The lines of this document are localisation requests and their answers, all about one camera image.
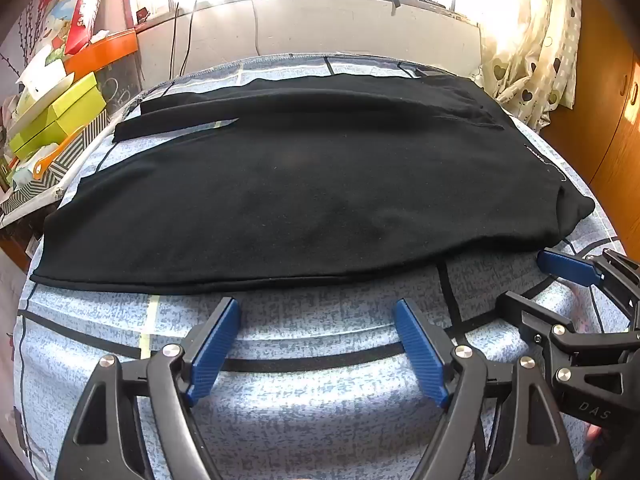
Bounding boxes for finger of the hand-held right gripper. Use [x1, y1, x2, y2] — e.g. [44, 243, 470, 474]
[494, 292, 640, 367]
[537, 249, 640, 322]

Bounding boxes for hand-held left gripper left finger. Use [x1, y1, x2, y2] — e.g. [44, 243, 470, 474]
[55, 297, 244, 480]

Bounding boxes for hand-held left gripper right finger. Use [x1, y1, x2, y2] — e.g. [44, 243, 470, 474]
[392, 299, 572, 480]

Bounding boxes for black pants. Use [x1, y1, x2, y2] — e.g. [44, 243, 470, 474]
[30, 72, 596, 295]

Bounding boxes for blue checked bedsheet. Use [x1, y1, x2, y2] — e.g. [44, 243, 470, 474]
[12, 52, 632, 480]

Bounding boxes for wooden wardrobe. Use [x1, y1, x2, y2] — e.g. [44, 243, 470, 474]
[542, 0, 640, 243]

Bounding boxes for heart print curtain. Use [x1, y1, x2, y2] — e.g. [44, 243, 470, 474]
[472, 0, 585, 132]

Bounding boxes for black white striped box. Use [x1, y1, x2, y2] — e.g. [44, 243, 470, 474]
[0, 109, 111, 217]

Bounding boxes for green cardboard box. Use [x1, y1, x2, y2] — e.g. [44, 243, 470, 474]
[7, 71, 109, 159]

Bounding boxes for orange tray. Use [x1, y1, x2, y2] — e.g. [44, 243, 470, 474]
[64, 29, 139, 80]

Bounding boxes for white paper box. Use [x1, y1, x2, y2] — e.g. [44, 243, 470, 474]
[14, 49, 77, 107]

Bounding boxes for red printed box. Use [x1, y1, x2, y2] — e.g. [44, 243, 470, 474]
[64, 0, 110, 57]

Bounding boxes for red and blue picture box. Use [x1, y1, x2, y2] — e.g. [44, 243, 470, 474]
[29, 0, 98, 63]

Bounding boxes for orange handled tool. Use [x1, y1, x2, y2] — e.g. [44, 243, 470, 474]
[32, 152, 72, 182]

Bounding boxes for black cable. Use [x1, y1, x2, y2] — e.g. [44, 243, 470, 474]
[181, 0, 199, 77]
[169, 2, 182, 82]

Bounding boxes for white cable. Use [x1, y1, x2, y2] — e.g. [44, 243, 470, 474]
[249, 0, 263, 57]

